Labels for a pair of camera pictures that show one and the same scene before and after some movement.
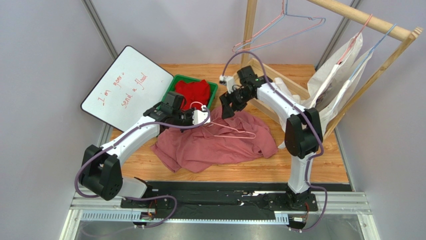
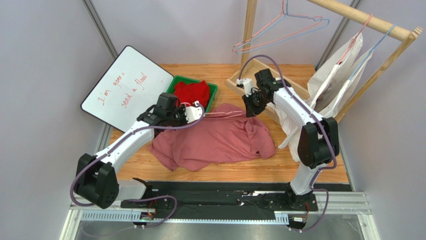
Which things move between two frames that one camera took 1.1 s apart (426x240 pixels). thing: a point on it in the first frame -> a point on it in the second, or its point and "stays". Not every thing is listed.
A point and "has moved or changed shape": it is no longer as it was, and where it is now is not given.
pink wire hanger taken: [227, 127] has moved or changed shape
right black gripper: [231, 98] -> [253, 101]
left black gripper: [190, 112] stays
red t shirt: [195, 93] stays
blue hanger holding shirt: [365, 60] stays
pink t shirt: [195, 148] stays
